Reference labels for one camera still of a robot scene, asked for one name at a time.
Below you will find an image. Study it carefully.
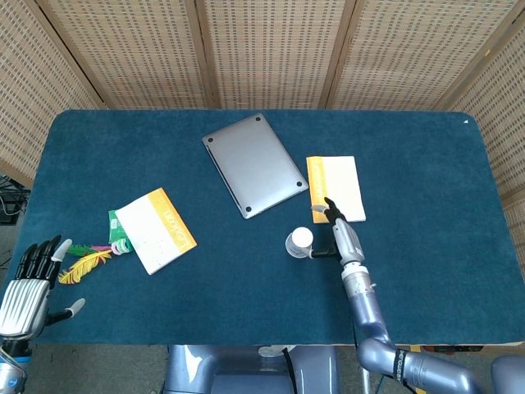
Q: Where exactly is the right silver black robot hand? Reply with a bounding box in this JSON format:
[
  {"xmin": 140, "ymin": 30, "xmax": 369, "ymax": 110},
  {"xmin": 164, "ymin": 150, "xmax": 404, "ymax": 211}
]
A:
[{"xmin": 305, "ymin": 196, "xmax": 367, "ymax": 268}]

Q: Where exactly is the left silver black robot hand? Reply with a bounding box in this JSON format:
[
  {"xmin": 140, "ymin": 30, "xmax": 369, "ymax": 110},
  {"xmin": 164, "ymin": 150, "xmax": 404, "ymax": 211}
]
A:
[{"xmin": 0, "ymin": 234, "xmax": 86, "ymax": 342}]

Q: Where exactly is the white paper cup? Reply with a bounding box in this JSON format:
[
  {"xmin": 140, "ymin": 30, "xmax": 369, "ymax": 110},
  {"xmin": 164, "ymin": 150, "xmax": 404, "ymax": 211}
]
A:
[{"xmin": 284, "ymin": 227, "xmax": 315, "ymax": 259}]

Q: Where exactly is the orange white Lexicon notebook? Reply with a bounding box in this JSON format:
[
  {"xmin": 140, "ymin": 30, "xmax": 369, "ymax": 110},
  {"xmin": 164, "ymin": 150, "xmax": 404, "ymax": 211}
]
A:
[
  {"xmin": 305, "ymin": 154, "xmax": 367, "ymax": 225},
  {"xmin": 114, "ymin": 187, "xmax": 198, "ymax": 276}
]

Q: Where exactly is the yellow feather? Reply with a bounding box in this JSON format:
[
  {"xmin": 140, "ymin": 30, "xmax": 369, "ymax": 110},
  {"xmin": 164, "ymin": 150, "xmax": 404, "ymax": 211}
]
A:
[{"xmin": 57, "ymin": 249, "xmax": 112, "ymax": 285}]

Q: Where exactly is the green feather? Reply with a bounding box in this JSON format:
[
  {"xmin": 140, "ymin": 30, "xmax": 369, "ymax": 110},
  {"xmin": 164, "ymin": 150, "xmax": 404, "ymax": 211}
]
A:
[{"xmin": 67, "ymin": 244, "xmax": 98, "ymax": 258}]

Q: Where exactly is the green packet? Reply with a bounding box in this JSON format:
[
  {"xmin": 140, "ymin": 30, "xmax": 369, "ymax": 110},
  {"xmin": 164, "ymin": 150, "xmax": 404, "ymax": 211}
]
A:
[{"xmin": 107, "ymin": 208, "xmax": 135, "ymax": 247}]

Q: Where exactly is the blue carpet table mat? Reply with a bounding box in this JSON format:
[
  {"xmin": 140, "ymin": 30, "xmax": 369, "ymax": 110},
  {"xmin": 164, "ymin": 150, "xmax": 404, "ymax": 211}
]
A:
[{"xmin": 16, "ymin": 108, "xmax": 514, "ymax": 346}]

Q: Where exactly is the grey closed laptop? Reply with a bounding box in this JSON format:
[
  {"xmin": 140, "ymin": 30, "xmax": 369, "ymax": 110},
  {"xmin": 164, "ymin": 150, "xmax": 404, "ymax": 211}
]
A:
[{"xmin": 201, "ymin": 112, "xmax": 310, "ymax": 220}]

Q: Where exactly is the blue-grey robot torso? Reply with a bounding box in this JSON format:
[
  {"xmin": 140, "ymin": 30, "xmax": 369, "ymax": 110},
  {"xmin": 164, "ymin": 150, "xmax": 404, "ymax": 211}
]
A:
[{"xmin": 162, "ymin": 344, "xmax": 341, "ymax": 394}]

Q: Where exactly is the woven wooden folding screen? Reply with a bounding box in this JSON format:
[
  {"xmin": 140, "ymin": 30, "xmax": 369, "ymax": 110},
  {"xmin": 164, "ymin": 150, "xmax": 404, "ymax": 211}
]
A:
[{"xmin": 0, "ymin": 0, "xmax": 525, "ymax": 350}]

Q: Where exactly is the black cables and equipment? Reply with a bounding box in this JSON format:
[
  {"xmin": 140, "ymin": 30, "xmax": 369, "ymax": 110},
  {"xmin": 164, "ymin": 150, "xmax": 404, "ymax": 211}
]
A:
[{"xmin": 0, "ymin": 174, "xmax": 28, "ymax": 225}]

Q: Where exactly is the black torso cable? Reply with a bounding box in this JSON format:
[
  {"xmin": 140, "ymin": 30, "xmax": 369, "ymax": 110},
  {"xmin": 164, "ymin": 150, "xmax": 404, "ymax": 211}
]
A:
[{"xmin": 281, "ymin": 347, "xmax": 297, "ymax": 394}]

